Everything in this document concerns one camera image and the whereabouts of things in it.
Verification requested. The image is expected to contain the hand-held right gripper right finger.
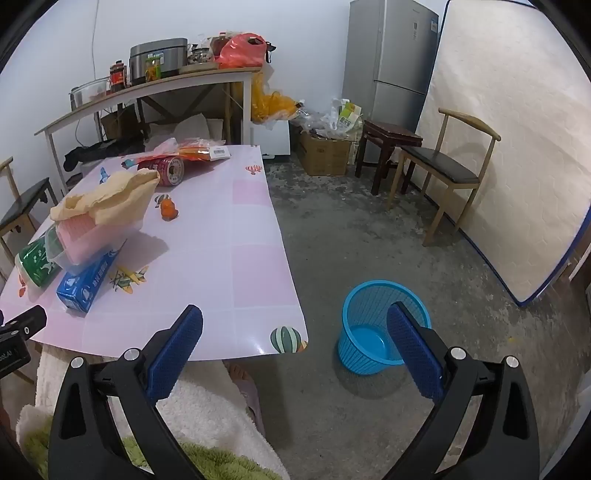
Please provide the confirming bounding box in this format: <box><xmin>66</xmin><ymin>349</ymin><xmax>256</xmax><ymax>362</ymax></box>
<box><xmin>383</xmin><ymin>301</ymin><xmax>541</xmax><ymax>480</ymax></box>

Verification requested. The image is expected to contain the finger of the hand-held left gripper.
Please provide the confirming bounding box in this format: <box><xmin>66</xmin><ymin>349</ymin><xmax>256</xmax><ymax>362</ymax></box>
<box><xmin>0</xmin><ymin>305</ymin><xmax>48</xmax><ymax>342</ymax></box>

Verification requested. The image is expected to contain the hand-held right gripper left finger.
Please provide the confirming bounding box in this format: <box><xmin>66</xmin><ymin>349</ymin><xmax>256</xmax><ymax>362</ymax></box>
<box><xmin>48</xmin><ymin>305</ymin><xmax>204</xmax><ymax>480</ymax></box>

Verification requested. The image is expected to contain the blue plastic basket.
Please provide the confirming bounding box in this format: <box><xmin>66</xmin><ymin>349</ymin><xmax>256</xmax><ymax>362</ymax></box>
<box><xmin>337</xmin><ymin>279</ymin><xmax>432</xmax><ymax>376</ymax></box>

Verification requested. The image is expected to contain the orange snack wrapper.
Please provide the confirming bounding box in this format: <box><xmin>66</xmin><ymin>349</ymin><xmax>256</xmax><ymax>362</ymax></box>
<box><xmin>178</xmin><ymin>140</ymin><xmax>215</xmax><ymax>162</ymax></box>

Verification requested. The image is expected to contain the clear red-printed plastic bag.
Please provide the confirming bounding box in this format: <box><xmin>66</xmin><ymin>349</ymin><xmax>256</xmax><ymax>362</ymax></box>
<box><xmin>144</xmin><ymin>137</ymin><xmax>182</xmax><ymax>160</ymax></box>

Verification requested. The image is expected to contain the green snack packet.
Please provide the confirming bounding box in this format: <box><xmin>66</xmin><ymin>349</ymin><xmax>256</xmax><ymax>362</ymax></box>
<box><xmin>15</xmin><ymin>231</ymin><xmax>63</xmax><ymax>289</ymax></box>

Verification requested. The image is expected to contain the blue cardboard box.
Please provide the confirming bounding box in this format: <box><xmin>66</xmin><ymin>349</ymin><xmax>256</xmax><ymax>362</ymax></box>
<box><xmin>56</xmin><ymin>247</ymin><xmax>126</xmax><ymax>315</ymax></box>

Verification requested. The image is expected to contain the white fleece garment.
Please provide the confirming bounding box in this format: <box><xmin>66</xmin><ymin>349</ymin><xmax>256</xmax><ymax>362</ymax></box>
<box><xmin>16</xmin><ymin>346</ymin><xmax>291</xmax><ymax>480</ymax></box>

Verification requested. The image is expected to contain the pink slipper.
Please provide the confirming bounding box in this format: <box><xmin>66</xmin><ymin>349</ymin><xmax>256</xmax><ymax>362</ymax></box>
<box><xmin>224</xmin><ymin>362</ymin><xmax>266</xmax><ymax>435</ymax></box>

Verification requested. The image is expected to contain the green fuzzy cloth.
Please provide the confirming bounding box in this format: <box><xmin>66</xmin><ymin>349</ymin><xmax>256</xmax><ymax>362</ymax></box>
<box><xmin>21</xmin><ymin>415</ymin><xmax>278</xmax><ymax>480</ymax></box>

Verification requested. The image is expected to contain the pink plastic box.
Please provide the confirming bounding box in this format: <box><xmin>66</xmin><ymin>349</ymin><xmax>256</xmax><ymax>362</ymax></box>
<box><xmin>45</xmin><ymin>217</ymin><xmax>144</xmax><ymax>268</ymax></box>

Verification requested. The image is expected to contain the pink printed table cover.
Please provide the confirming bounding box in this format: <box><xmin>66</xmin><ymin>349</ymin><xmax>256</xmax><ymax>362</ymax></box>
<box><xmin>0</xmin><ymin>144</ymin><xmax>311</xmax><ymax>363</ymax></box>

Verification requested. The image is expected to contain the wooden chair with dark seat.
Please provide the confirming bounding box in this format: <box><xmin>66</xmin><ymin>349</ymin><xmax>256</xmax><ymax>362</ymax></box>
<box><xmin>387</xmin><ymin>107</ymin><xmax>502</xmax><ymax>247</ymax></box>
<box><xmin>0</xmin><ymin>157</ymin><xmax>58</xmax><ymax>278</ymax></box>

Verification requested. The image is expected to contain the cream cloth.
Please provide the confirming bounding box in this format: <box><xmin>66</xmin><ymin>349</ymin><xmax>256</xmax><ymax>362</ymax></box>
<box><xmin>50</xmin><ymin>168</ymin><xmax>161</xmax><ymax>227</ymax></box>

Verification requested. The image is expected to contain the black clothing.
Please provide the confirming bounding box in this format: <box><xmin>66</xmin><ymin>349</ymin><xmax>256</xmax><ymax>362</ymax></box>
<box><xmin>62</xmin><ymin>136</ymin><xmax>148</xmax><ymax>174</ymax></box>

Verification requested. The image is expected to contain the brown cardboard box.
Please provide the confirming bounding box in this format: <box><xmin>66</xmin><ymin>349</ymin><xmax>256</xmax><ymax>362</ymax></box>
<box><xmin>297</xmin><ymin>130</ymin><xmax>354</xmax><ymax>177</ymax></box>

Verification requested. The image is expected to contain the dark wooden stool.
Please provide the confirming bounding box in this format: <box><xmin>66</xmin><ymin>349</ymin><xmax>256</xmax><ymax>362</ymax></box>
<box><xmin>355</xmin><ymin>119</ymin><xmax>424</xmax><ymax>195</ymax></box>

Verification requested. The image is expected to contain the white stuffed bag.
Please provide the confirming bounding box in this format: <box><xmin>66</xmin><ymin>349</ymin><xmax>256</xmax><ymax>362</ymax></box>
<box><xmin>173</xmin><ymin>113</ymin><xmax>227</xmax><ymax>141</ymax></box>

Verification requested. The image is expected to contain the cream mattress with blue edge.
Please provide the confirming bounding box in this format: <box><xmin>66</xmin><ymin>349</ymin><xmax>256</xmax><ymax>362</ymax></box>
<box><xmin>413</xmin><ymin>0</ymin><xmax>591</xmax><ymax>308</ymax></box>

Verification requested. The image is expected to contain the white cabinet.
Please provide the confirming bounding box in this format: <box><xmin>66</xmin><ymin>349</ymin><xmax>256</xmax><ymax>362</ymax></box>
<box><xmin>252</xmin><ymin>117</ymin><xmax>291</xmax><ymax>160</ymax></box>

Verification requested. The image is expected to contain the clear glass container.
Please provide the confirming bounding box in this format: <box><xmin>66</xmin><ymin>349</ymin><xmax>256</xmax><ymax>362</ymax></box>
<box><xmin>69</xmin><ymin>78</ymin><xmax>112</xmax><ymax>112</ymax></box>

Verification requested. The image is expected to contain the green white paper bag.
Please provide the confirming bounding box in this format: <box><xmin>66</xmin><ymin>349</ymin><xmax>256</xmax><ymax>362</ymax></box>
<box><xmin>337</xmin><ymin>100</ymin><xmax>363</xmax><ymax>132</ymax></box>

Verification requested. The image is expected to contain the pile of clear plastic bags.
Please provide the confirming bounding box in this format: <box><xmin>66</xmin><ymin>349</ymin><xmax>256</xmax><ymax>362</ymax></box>
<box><xmin>295</xmin><ymin>99</ymin><xmax>365</xmax><ymax>141</ymax></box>

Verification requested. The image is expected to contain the white desk with wooden top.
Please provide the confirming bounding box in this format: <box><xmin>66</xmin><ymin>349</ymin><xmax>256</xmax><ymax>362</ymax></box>
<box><xmin>34</xmin><ymin>66</ymin><xmax>263</xmax><ymax>195</ymax></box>

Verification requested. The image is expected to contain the red sauce jar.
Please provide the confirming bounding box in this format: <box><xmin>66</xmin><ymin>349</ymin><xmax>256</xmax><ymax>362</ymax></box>
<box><xmin>109</xmin><ymin>60</ymin><xmax>127</xmax><ymax>93</ymax></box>

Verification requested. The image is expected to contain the yellow plastic bag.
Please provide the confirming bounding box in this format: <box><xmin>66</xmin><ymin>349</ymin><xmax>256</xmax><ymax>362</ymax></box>
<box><xmin>250</xmin><ymin>74</ymin><xmax>298</xmax><ymax>124</ymax></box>

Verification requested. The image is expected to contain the clear food jar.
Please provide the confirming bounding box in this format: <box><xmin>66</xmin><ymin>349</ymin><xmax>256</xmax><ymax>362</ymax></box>
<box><xmin>187</xmin><ymin>44</ymin><xmax>215</xmax><ymax>65</ymax></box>

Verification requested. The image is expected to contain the grey refrigerator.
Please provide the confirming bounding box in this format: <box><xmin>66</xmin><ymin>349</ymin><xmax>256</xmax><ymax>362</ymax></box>
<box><xmin>342</xmin><ymin>0</ymin><xmax>440</xmax><ymax>134</ymax></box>

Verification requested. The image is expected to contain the silver rice cooker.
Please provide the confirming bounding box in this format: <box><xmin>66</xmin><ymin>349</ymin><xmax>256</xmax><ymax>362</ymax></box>
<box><xmin>129</xmin><ymin>39</ymin><xmax>189</xmax><ymax>86</ymax></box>

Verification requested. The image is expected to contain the red plastic bag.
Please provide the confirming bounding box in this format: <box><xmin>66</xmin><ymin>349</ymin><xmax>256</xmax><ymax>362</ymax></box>
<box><xmin>216</xmin><ymin>32</ymin><xmax>269</xmax><ymax>70</ymax></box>

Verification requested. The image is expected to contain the white wall cable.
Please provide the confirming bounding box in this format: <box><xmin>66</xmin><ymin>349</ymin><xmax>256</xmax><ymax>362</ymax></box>
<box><xmin>90</xmin><ymin>0</ymin><xmax>100</xmax><ymax>79</ymax></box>

